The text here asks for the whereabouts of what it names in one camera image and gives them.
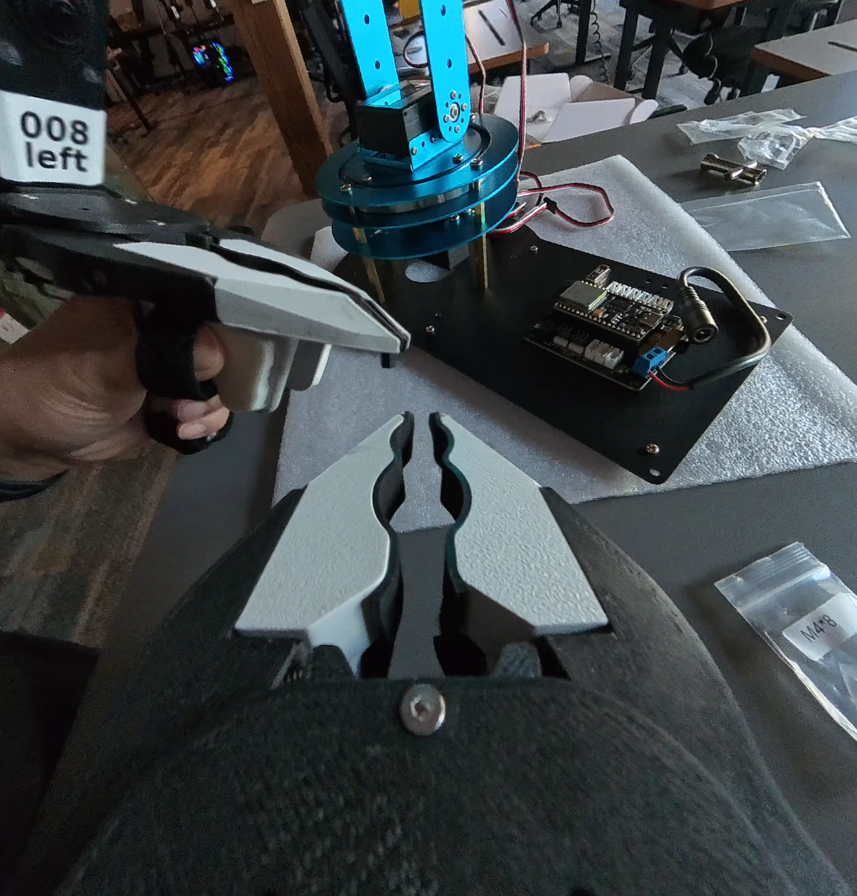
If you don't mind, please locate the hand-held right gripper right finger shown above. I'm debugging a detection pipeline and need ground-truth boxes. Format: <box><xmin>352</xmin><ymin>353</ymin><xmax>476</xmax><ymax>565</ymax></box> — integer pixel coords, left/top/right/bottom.
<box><xmin>428</xmin><ymin>412</ymin><xmax>609</xmax><ymax>679</ymax></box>

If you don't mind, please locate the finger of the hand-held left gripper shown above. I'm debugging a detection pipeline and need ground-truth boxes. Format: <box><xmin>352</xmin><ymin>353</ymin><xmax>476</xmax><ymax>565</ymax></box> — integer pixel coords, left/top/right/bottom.
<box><xmin>113</xmin><ymin>241</ymin><xmax>411</xmax><ymax>356</ymax></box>
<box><xmin>204</xmin><ymin>234</ymin><xmax>383</xmax><ymax>309</ymax></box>

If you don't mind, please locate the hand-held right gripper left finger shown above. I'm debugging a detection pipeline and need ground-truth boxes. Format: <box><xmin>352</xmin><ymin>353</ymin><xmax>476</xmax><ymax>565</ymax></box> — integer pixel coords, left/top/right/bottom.
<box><xmin>234</xmin><ymin>413</ymin><xmax>414</xmax><ymax>679</ymax></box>

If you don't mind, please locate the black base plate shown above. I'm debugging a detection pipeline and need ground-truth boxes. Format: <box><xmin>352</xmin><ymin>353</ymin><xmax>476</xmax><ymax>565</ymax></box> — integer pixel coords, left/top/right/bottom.
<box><xmin>334</xmin><ymin>227</ymin><xmax>794</xmax><ymax>485</ymax></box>

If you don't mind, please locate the black circuit board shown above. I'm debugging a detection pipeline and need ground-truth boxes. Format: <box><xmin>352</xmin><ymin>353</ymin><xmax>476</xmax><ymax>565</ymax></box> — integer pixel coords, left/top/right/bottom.
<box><xmin>525</xmin><ymin>266</ymin><xmax>688</xmax><ymax>392</ymax></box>

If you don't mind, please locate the grey desk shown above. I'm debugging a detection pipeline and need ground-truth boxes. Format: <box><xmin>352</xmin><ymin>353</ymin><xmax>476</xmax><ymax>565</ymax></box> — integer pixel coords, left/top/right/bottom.
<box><xmin>145</xmin><ymin>66</ymin><xmax>857</xmax><ymax>896</ymax></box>

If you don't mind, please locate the person's left hand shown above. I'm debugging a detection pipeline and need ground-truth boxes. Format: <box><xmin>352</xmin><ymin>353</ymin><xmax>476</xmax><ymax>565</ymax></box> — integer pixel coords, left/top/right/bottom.
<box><xmin>0</xmin><ymin>297</ymin><xmax>233</xmax><ymax>484</ymax></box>

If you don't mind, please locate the wooden pillar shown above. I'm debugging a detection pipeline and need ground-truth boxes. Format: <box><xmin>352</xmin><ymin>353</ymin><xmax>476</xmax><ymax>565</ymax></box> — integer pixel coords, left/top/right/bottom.
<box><xmin>229</xmin><ymin>0</ymin><xmax>333</xmax><ymax>199</ymax></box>

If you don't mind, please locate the computer with coloured lights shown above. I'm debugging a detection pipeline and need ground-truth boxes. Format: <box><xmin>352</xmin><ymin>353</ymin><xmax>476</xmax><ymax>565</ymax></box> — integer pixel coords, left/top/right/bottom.
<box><xmin>190</xmin><ymin>41</ymin><xmax>235</xmax><ymax>88</ymax></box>

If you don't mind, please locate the scatter of clear parts bags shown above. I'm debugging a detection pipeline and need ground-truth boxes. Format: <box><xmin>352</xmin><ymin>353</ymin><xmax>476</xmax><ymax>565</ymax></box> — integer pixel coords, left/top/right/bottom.
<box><xmin>714</xmin><ymin>542</ymin><xmax>857</xmax><ymax>765</ymax></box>

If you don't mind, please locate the white foam sheet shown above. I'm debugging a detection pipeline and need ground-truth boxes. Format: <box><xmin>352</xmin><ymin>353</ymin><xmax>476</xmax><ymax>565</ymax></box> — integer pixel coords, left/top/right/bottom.
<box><xmin>273</xmin><ymin>153</ymin><xmax>857</xmax><ymax>506</ymax></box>

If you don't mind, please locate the background wooden table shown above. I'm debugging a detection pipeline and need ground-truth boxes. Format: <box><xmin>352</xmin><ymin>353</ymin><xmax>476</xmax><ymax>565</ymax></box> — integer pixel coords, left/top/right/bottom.
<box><xmin>463</xmin><ymin>3</ymin><xmax>548</xmax><ymax>74</ymax></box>
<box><xmin>750</xmin><ymin>14</ymin><xmax>857</xmax><ymax>84</ymax></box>

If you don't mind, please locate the open white cardboard box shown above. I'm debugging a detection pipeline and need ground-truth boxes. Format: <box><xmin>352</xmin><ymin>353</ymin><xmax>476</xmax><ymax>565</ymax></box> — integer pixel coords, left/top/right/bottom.
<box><xmin>493</xmin><ymin>72</ymin><xmax>662</xmax><ymax>147</ymax></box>

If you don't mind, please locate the large empty clear bag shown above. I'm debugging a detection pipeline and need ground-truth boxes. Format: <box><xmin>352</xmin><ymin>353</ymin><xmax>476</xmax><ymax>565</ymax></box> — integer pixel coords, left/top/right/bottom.
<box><xmin>680</xmin><ymin>181</ymin><xmax>851</xmax><ymax>252</ymax></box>

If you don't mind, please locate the metal cross wrench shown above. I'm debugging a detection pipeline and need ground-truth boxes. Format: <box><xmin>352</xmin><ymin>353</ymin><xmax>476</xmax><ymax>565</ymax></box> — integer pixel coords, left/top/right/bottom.
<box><xmin>701</xmin><ymin>150</ymin><xmax>768</xmax><ymax>189</ymax></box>

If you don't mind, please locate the small clear hardware bag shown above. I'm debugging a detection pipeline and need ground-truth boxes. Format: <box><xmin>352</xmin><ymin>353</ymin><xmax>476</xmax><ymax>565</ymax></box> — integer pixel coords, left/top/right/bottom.
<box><xmin>678</xmin><ymin>108</ymin><xmax>801</xmax><ymax>146</ymax></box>
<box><xmin>739</xmin><ymin>112</ymin><xmax>857</xmax><ymax>165</ymax></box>

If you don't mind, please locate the black office chair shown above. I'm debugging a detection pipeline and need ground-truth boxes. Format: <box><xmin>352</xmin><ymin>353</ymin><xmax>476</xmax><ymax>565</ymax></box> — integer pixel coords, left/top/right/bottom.
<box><xmin>680</xmin><ymin>28</ymin><xmax>751</xmax><ymax>106</ymax></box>

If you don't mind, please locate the looped red white black cable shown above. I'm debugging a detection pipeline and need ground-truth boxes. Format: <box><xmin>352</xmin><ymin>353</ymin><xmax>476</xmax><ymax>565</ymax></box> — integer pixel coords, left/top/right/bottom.
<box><xmin>498</xmin><ymin>181</ymin><xmax>617</xmax><ymax>242</ymax></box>

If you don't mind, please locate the black barrel plug cable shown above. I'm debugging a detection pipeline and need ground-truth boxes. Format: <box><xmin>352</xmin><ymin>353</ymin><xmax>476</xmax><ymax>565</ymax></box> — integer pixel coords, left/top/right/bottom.
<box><xmin>638</xmin><ymin>266</ymin><xmax>772</xmax><ymax>389</ymax></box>

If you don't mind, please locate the thin servo wire bundle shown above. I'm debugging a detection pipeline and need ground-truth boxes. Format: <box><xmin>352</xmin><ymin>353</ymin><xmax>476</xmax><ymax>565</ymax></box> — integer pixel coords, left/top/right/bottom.
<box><xmin>481</xmin><ymin>0</ymin><xmax>530</xmax><ymax>113</ymax></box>

